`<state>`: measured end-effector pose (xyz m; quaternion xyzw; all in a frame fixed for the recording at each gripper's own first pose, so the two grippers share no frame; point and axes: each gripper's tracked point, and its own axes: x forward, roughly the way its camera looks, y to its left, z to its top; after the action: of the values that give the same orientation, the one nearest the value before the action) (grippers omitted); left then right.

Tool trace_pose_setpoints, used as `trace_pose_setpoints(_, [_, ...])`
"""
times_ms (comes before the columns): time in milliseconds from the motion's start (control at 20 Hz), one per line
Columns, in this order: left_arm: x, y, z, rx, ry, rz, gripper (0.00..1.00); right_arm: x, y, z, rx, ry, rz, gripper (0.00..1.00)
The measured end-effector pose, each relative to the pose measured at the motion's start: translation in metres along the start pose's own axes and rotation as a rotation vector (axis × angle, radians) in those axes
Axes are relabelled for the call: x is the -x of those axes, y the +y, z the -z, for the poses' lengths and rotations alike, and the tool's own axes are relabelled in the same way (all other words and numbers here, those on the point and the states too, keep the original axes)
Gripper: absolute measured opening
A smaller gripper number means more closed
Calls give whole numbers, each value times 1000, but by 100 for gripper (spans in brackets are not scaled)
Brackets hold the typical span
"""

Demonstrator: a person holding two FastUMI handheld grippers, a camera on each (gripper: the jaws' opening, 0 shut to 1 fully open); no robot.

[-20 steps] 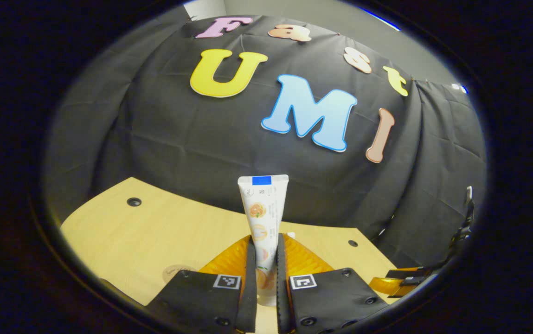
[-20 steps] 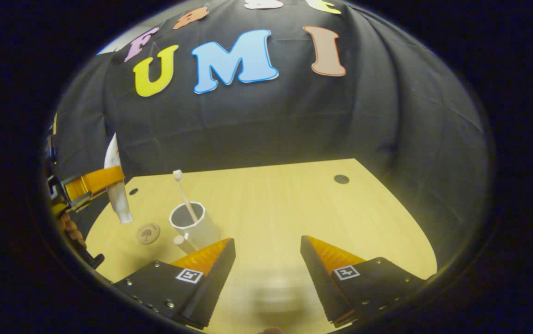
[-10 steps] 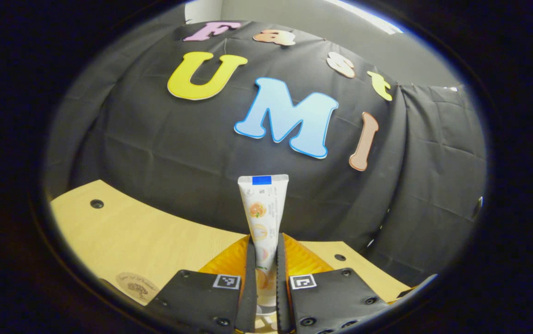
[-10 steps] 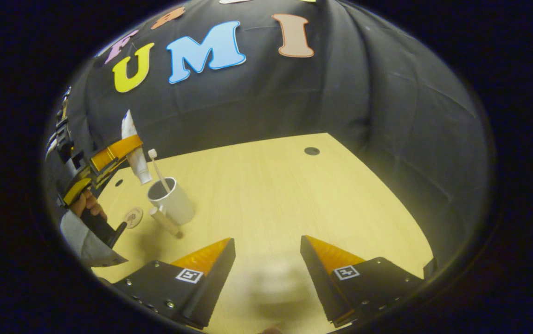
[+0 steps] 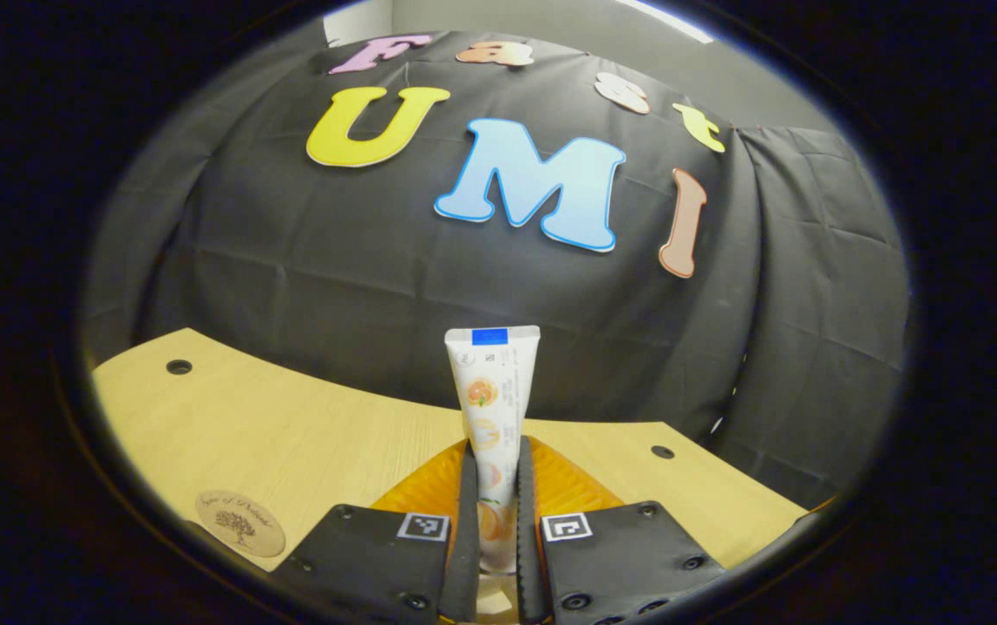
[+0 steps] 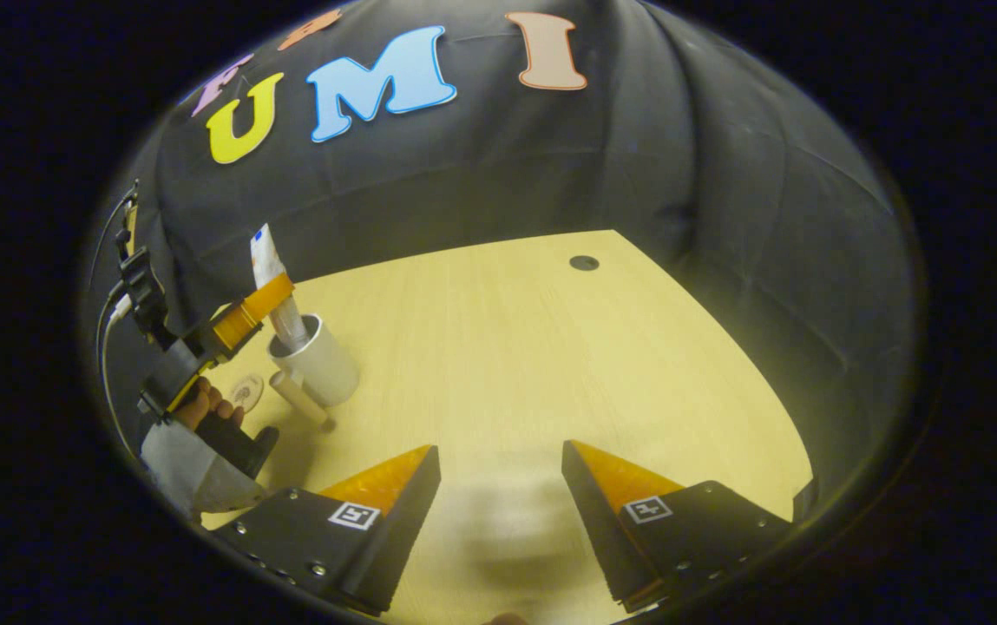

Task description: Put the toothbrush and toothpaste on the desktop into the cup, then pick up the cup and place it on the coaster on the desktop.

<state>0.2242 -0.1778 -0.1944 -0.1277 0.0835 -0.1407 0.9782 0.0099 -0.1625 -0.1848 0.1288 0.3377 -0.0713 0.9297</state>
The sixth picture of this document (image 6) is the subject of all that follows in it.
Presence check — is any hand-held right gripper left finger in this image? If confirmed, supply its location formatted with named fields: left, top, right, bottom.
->
left=212, top=444, right=443, bottom=617

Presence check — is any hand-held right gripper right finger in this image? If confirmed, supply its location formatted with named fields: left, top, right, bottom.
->
left=561, top=439, right=794, bottom=613

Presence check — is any white toothpaste tube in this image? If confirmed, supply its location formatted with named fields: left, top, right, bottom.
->
left=251, top=224, right=308, bottom=350

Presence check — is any round cork coaster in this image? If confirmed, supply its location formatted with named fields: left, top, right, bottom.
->
left=229, top=373, right=265, bottom=413

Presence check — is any white cup with wooden handle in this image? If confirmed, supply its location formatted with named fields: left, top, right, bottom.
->
left=268, top=314, right=360, bottom=428

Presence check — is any light wooden desktop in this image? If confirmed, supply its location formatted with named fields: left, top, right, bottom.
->
left=199, top=229, right=814, bottom=625

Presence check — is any thin grey gripper cable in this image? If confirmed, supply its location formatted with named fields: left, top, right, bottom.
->
left=86, top=178, right=143, bottom=461

